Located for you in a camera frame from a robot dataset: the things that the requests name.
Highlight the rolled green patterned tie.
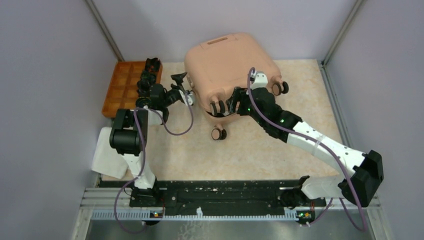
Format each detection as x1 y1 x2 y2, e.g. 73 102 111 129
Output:
140 70 157 85

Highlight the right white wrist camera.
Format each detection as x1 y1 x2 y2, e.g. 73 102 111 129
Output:
249 70 268 91

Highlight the white cloth under left arm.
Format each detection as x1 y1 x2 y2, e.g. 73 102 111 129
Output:
91 127 128 179

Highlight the wooden compartment tray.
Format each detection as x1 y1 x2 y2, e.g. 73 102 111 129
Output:
101 60 162 118

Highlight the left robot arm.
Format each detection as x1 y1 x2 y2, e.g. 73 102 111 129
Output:
109 71 194 207

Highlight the purple cable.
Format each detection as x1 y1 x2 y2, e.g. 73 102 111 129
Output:
113 91 195 235
247 67 369 233

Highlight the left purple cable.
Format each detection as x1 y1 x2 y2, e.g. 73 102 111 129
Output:
113 91 195 235

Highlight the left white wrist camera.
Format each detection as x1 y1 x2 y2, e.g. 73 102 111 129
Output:
179 90 195 106

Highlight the pink suitcase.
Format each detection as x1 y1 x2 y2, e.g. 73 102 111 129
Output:
184 32 289 141

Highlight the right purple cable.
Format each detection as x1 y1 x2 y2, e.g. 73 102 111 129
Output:
247 67 369 233

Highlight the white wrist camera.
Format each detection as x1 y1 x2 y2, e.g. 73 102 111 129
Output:
179 90 195 106
249 70 268 91

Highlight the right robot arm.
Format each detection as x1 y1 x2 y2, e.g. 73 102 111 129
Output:
226 87 384 208

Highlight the aluminium rail frame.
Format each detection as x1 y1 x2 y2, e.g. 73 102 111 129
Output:
72 180 394 240

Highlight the rolled dark tie top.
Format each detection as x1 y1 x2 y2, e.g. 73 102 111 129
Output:
144 57 162 73

